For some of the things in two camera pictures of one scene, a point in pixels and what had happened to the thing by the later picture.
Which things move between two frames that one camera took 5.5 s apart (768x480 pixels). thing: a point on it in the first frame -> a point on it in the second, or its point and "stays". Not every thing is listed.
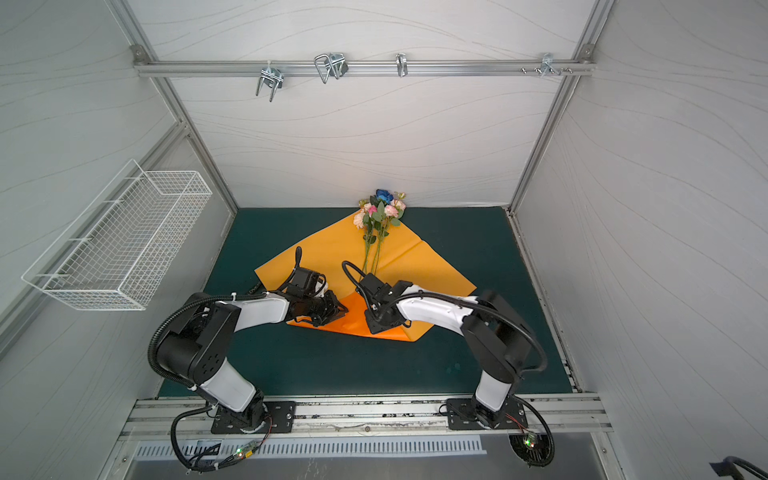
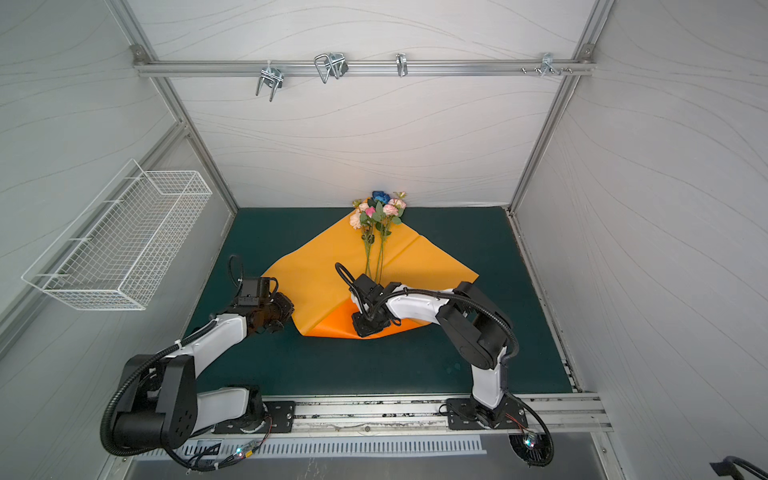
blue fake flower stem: [384, 195] stays
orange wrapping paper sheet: [342, 253] stays
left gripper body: [322, 309] -> [276, 311]
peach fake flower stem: [359, 222] stays
